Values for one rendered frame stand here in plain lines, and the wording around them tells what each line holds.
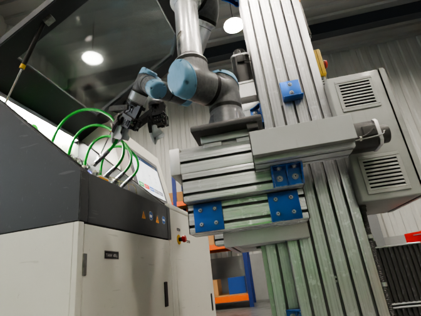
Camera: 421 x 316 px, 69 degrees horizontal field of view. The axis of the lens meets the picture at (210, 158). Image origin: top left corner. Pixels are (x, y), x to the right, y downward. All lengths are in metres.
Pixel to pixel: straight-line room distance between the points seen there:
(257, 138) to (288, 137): 0.08
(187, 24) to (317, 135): 0.59
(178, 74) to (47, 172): 0.52
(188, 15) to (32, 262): 0.93
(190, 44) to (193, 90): 0.17
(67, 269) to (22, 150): 0.45
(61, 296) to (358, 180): 0.94
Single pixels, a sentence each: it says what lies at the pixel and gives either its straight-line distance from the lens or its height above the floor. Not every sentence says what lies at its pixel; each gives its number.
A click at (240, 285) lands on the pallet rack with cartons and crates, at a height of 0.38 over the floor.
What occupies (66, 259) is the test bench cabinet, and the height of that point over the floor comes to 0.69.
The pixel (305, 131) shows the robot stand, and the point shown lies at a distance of 0.83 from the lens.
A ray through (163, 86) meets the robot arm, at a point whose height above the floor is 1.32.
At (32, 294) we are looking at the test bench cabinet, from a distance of 1.05.
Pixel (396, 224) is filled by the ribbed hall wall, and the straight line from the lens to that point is 8.22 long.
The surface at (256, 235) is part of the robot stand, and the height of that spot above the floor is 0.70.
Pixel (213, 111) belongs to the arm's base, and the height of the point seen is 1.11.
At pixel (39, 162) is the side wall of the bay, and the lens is 1.14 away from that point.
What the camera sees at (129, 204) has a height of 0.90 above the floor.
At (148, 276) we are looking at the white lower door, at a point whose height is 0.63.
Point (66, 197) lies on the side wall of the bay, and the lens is 1.02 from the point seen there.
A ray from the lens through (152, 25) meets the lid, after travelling 1.77.
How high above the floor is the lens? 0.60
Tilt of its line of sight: 21 degrees up
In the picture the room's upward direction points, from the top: 7 degrees counter-clockwise
